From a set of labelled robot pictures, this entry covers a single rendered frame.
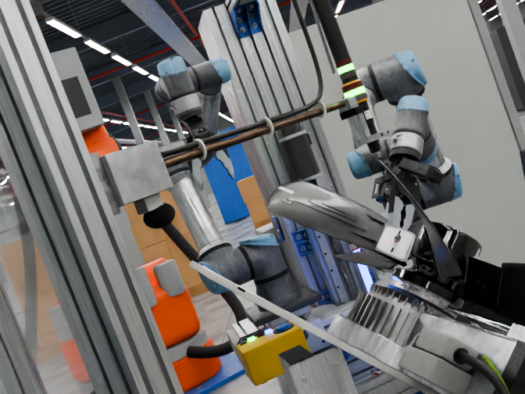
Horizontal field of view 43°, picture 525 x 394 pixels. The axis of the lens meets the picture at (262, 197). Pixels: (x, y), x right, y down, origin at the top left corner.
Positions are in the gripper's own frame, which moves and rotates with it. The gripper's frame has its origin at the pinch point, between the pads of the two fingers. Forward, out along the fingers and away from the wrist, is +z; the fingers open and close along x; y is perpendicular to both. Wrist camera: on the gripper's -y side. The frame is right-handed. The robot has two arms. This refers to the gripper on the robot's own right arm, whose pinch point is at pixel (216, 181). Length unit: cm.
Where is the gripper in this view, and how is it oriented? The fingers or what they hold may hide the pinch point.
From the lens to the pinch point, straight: 183.0
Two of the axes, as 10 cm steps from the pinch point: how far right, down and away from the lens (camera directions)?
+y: -2.2, 0.2, 9.7
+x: -9.1, 3.6, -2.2
